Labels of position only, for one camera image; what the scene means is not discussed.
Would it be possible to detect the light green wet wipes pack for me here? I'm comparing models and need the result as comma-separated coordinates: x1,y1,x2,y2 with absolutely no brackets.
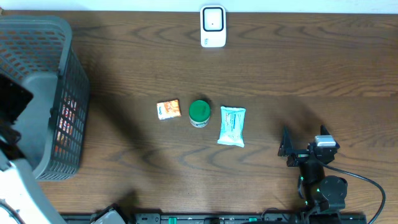
217,106,246,147

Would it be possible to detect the green lid white jar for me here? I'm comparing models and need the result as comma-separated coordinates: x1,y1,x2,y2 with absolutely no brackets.
188,100,211,128

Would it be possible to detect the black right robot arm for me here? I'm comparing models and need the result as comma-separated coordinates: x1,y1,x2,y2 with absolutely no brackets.
278,126,348,213

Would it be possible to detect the grey plastic basket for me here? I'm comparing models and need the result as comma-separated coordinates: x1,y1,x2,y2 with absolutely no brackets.
1,16,90,181

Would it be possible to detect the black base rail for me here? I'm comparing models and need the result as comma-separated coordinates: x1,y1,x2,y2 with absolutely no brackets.
61,204,367,224

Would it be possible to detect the orange tissue pack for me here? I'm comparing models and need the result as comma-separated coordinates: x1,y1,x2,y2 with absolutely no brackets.
156,100,181,120

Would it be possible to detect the white barcode scanner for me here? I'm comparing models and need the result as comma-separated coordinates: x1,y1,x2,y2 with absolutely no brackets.
200,5,226,48

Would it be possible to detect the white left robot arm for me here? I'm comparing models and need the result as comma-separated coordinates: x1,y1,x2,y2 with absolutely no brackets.
1,75,65,224

